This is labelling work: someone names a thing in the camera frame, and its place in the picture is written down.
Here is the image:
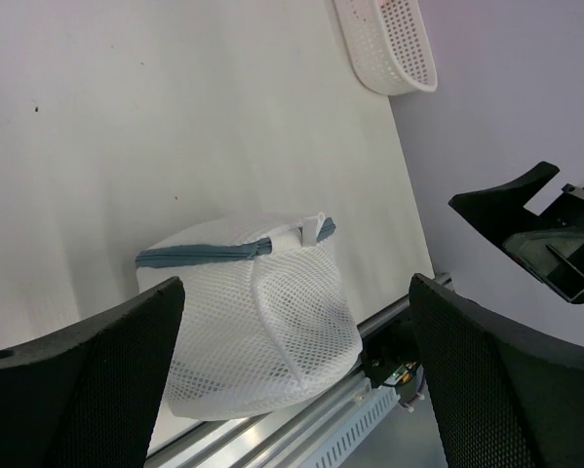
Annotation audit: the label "white perforated plastic basket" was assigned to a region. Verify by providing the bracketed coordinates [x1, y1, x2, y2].
[334, 0, 438, 97]

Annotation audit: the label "aluminium table edge rail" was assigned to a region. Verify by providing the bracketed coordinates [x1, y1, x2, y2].
[146, 271, 453, 468]

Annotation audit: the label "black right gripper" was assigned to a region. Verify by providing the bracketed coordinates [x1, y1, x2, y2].
[448, 162, 584, 305]

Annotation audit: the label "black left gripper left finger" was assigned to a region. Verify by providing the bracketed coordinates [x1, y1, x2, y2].
[0, 277, 185, 467]

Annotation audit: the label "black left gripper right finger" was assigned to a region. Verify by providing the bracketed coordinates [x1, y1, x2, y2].
[409, 274, 584, 467]

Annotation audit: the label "white slotted cable duct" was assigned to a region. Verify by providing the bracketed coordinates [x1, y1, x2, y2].
[297, 387, 400, 468]

